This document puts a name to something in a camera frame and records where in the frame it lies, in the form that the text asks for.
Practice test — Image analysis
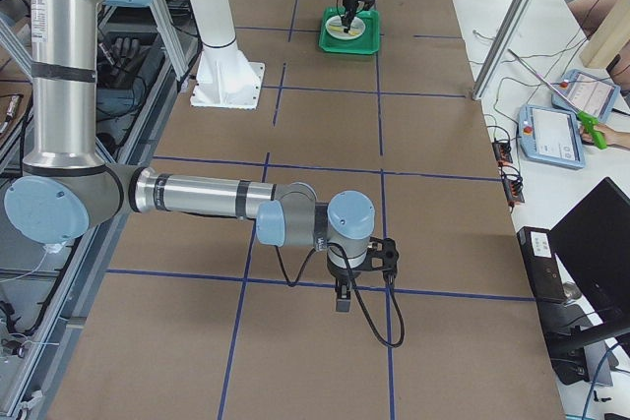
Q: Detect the near black usb hub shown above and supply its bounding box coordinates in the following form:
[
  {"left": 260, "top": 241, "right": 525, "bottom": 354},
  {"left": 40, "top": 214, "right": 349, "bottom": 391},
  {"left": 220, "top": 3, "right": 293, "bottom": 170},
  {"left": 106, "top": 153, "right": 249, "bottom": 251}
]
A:
[{"left": 499, "top": 164, "right": 525, "bottom": 210}]

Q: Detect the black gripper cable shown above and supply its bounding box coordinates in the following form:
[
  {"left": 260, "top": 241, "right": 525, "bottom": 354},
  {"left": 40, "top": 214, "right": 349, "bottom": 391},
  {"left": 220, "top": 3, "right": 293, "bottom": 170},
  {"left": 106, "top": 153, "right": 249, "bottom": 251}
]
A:
[{"left": 273, "top": 240, "right": 407, "bottom": 348}]

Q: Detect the far teach pendant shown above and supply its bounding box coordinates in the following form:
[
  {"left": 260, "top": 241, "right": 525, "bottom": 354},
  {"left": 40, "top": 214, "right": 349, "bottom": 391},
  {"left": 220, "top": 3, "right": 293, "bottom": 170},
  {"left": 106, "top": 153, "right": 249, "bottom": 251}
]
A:
[{"left": 552, "top": 69, "right": 620, "bottom": 123}]

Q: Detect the black computer box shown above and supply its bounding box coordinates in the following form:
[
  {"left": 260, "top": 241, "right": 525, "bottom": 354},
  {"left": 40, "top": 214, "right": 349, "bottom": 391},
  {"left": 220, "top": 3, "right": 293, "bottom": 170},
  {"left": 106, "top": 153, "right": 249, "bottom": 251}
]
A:
[{"left": 517, "top": 226, "right": 567, "bottom": 304}]

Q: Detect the black usb hub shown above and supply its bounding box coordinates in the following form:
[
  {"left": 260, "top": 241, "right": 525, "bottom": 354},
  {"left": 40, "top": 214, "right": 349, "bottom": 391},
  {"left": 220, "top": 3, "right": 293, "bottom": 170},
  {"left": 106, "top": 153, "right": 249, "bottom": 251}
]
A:
[
  {"left": 499, "top": 164, "right": 525, "bottom": 210},
  {"left": 487, "top": 125, "right": 514, "bottom": 164}
]

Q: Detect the aluminium frame post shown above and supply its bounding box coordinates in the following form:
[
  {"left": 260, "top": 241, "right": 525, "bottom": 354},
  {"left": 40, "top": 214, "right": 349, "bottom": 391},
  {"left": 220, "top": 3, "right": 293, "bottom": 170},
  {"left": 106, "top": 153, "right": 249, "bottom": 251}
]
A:
[{"left": 472, "top": 0, "right": 533, "bottom": 100}]

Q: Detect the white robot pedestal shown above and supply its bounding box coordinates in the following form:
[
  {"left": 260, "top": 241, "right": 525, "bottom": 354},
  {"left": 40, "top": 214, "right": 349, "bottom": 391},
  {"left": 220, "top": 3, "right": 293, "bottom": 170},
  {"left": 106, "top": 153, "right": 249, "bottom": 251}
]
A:
[{"left": 190, "top": 0, "right": 265, "bottom": 110}]

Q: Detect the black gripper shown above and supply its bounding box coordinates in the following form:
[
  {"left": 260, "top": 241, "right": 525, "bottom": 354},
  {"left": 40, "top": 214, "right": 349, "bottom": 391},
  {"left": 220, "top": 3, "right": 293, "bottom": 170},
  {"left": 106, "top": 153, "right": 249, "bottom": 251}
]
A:
[
  {"left": 328, "top": 261, "right": 354, "bottom": 313},
  {"left": 342, "top": 0, "right": 359, "bottom": 33}
]

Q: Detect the person's hand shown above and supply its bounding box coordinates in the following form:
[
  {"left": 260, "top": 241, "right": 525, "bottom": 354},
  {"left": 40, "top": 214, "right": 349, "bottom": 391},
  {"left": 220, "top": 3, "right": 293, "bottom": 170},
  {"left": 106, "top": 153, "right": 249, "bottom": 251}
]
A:
[{"left": 580, "top": 124, "right": 630, "bottom": 150}]

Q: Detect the far black usb hub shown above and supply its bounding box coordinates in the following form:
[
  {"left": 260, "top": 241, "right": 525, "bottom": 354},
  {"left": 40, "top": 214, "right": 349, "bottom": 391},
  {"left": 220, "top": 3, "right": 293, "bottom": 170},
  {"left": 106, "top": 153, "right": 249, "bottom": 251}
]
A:
[{"left": 487, "top": 125, "right": 514, "bottom": 164}]

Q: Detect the green plastic tray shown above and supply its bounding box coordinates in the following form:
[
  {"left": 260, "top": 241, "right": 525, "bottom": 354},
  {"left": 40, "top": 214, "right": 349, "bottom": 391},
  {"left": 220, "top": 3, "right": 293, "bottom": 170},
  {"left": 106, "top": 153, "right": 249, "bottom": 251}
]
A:
[{"left": 319, "top": 7, "right": 381, "bottom": 55}]

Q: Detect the aluminium side frame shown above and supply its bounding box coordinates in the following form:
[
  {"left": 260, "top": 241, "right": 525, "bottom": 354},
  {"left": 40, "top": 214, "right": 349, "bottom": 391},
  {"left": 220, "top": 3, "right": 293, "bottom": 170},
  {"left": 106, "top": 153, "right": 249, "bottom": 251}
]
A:
[{"left": 1, "top": 0, "right": 195, "bottom": 419}]

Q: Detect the black monitor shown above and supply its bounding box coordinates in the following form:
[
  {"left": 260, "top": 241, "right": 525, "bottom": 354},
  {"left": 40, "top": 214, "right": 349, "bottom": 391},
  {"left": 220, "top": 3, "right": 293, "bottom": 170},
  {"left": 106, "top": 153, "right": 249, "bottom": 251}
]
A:
[{"left": 550, "top": 177, "right": 629, "bottom": 320}]

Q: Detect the near teach pendant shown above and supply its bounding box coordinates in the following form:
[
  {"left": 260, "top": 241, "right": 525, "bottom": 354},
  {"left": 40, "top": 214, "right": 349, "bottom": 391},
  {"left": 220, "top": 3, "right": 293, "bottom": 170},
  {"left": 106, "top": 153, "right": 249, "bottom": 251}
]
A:
[{"left": 518, "top": 104, "right": 586, "bottom": 169}]

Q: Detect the green handled reacher grabber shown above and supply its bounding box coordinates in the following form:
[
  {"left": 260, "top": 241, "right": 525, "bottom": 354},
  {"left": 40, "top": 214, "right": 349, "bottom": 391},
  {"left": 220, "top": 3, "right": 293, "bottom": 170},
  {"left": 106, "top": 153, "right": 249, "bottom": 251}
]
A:
[{"left": 507, "top": 48, "right": 607, "bottom": 150}]

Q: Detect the teach pendant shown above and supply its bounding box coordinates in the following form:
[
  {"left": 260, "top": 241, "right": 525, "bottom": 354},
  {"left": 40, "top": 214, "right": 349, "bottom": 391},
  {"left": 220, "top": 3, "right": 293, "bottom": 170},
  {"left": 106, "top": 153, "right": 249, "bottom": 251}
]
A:
[
  {"left": 518, "top": 104, "right": 586, "bottom": 169},
  {"left": 552, "top": 69, "right": 620, "bottom": 123}
]

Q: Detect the white round plate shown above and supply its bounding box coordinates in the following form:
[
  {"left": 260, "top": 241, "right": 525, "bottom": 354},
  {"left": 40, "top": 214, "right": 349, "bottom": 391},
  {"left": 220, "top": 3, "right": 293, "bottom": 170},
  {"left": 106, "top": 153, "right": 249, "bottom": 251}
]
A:
[{"left": 325, "top": 15, "right": 366, "bottom": 41}]

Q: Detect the yellow plastic spoon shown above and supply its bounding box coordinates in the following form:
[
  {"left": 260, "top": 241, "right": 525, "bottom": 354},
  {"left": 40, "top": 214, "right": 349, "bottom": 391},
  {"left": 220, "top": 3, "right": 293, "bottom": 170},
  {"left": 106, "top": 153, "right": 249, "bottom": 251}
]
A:
[{"left": 328, "top": 25, "right": 350, "bottom": 33}]

